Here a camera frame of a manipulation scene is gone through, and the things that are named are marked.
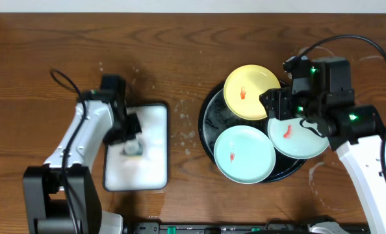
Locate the light green plate front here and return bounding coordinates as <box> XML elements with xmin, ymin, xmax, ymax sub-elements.
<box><xmin>214</xmin><ymin>125</ymin><xmax>276</xmax><ymax>185</ymax></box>

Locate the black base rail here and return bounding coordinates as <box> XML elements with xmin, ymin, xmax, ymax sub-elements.
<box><xmin>124</xmin><ymin>221</ymin><xmax>369</xmax><ymax>234</ymax></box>

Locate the white rectangular foam tray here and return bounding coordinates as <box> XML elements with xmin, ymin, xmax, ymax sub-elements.
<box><xmin>103</xmin><ymin>103</ymin><xmax>169</xmax><ymax>192</ymax></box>

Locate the yellow plate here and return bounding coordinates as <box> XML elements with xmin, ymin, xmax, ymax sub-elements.
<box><xmin>223</xmin><ymin>64</ymin><xmax>281</xmax><ymax>120</ymax></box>

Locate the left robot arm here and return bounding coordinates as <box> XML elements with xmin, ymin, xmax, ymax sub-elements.
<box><xmin>22</xmin><ymin>74</ymin><xmax>141</xmax><ymax>233</ymax></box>

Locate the green sponge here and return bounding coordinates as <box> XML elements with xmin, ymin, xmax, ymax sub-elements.
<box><xmin>122</xmin><ymin>139</ymin><xmax>144</xmax><ymax>157</ymax></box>

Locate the round black tray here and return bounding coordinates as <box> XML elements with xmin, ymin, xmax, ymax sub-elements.
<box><xmin>198</xmin><ymin>83</ymin><xmax>306</xmax><ymax>183</ymax></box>

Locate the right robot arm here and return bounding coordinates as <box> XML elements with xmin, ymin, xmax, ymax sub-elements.
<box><xmin>259</xmin><ymin>57</ymin><xmax>386</xmax><ymax>233</ymax></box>

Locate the light green plate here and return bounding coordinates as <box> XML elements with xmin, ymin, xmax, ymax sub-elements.
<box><xmin>214</xmin><ymin>125</ymin><xmax>276</xmax><ymax>185</ymax></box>
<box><xmin>267</xmin><ymin>118</ymin><xmax>329</xmax><ymax>159</ymax></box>

